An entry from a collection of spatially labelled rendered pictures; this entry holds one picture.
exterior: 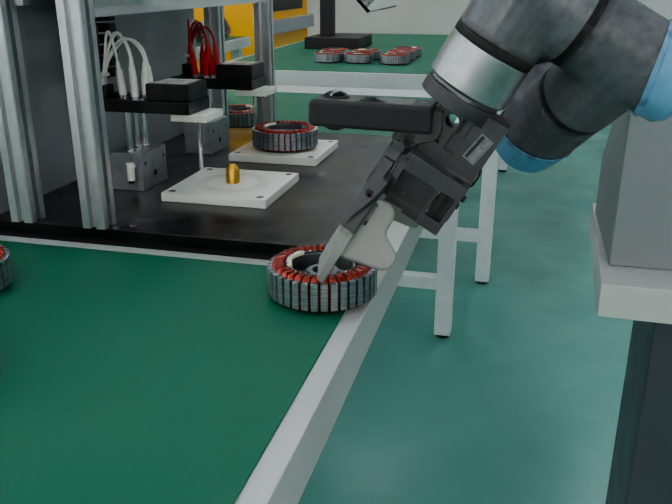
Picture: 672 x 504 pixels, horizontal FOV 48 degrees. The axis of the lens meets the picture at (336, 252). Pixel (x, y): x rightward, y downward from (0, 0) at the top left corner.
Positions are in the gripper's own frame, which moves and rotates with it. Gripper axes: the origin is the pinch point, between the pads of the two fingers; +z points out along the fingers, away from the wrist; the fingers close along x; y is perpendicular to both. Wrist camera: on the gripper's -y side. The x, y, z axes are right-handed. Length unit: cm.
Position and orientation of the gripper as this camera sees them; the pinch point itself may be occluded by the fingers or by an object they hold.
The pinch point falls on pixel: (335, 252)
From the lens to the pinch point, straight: 74.6
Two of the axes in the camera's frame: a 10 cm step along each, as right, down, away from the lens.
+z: -4.8, 7.6, 4.4
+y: 8.3, 5.6, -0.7
